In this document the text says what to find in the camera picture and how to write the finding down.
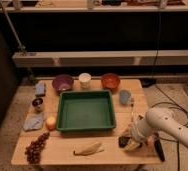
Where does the blue sponge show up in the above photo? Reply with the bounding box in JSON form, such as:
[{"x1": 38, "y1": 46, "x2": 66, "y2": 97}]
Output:
[{"x1": 35, "y1": 83, "x2": 46, "y2": 97}]

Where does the red yellow apple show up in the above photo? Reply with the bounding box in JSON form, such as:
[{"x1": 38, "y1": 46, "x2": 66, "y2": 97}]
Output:
[{"x1": 45, "y1": 116, "x2": 56, "y2": 131}]

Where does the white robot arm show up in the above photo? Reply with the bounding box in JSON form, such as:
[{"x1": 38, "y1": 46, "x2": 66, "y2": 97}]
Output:
[{"x1": 122, "y1": 107, "x2": 188, "y2": 151}]

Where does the purple bowl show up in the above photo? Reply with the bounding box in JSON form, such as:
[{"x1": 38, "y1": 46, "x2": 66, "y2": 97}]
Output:
[{"x1": 52, "y1": 74, "x2": 74, "y2": 93}]

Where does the black eraser block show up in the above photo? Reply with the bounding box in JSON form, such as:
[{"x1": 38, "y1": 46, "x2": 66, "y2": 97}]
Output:
[{"x1": 118, "y1": 136, "x2": 129, "y2": 148}]

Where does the orange bowl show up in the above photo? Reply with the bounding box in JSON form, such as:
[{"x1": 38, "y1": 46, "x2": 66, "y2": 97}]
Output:
[{"x1": 101, "y1": 73, "x2": 120, "y2": 92}]

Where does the metal diagonal pole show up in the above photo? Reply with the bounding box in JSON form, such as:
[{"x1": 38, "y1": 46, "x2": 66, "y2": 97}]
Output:
[{"x1": 0, "y1": 0, "x2": 37, "y2": 85}]

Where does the upper wooden shelf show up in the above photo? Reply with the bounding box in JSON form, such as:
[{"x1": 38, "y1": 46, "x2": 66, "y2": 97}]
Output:
[{"x1": 0, "y1": 0, "x2": 188, "y2": 12}]

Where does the black cable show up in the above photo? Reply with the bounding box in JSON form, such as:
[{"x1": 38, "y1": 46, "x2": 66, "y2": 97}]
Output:
[{"x1": 152, "y1": 6, "x2": 163, "y2": 76}]

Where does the lower wooden shelf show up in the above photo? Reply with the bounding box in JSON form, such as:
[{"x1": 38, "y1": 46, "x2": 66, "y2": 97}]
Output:
[{"x1": 12, "y1": 50, "x2": 188, "y2": 68}]

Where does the white cup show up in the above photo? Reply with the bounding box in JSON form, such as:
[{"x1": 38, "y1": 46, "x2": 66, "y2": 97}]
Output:
[{"x1": 78, "y1": 73, "x2": 91, "y2": 89}]

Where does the blue mug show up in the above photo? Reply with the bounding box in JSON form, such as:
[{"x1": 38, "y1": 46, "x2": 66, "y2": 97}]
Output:
[{"x1": 119, "y1": 90, "x2": 131, "y2": 105}]

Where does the green plastic tray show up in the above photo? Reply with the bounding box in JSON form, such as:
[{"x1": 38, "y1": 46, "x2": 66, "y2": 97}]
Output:
[{"x1": 56, "y1": 90, "x2": 116, "y2": 132}]

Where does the wooden shelf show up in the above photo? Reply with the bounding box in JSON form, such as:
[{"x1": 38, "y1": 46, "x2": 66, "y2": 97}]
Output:
[
  {"x1": 0, "y1": 0, "x2": 188, "y2": 12},
  {"x1": 12, "y1": 50, "x2": 188, "y2": 68}
]

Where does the yellow banana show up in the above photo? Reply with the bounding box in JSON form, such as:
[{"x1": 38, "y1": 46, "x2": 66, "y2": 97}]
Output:
[{"x1": 73, "y1": 142, "x2": 104, "y2": 156}]

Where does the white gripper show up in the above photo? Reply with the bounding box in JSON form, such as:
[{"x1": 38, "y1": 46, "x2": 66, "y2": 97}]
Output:
[{"x1": 122, "y1": 119, "x2": 154, "y2": 151}]

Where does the bunch of red grapes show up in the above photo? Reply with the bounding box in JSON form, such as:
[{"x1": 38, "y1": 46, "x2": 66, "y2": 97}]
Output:
[{"x1": 25, "y1": 132, "x2": 50, "y2": 164}]

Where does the small metal cup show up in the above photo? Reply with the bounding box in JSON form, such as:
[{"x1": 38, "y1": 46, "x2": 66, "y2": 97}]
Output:
[{"x1": 32, "y1": 98, "x2": 43, "y2": 112}]

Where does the black handled tool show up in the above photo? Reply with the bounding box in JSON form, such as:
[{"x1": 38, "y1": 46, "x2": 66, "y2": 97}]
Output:
[{"x1": 154, "y1": 133, "x2": 165, "y2": 162}]

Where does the grey blue cloth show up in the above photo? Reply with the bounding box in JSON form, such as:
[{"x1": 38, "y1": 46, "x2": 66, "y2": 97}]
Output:
[{"x1": 23, "y1": 113, "x2": 44, "y2": 131}]

